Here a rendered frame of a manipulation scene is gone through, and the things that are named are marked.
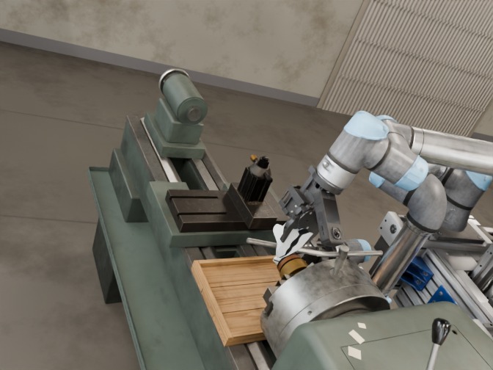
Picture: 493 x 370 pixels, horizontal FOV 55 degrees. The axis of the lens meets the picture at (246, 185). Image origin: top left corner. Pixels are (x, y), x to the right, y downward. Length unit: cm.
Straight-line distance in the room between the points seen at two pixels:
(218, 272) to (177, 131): 74
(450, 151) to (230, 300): 77
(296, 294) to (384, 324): 21
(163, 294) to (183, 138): 66
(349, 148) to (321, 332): 37
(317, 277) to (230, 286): 43
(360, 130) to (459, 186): 90
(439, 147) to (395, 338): 43
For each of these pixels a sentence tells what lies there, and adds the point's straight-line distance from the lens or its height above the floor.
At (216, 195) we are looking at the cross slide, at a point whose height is 97.
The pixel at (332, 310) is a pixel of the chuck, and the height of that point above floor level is 120.
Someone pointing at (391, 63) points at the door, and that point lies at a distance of 610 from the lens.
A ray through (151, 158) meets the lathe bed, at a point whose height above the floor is 87.
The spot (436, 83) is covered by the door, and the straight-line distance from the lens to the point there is 660.
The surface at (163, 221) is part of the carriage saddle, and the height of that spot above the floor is 91.
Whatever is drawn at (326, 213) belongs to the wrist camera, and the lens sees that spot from 97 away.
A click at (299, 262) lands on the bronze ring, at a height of 112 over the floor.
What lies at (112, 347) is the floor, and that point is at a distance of 241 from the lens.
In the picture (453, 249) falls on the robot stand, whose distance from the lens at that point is 195.
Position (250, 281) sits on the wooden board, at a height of 88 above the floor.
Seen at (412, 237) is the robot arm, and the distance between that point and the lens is 145.
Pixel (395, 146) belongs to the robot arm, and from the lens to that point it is 99.
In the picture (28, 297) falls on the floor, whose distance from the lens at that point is 256.
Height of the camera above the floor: 192
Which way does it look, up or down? 31 degrees down
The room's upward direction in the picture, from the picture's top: 22 degrees clockwise
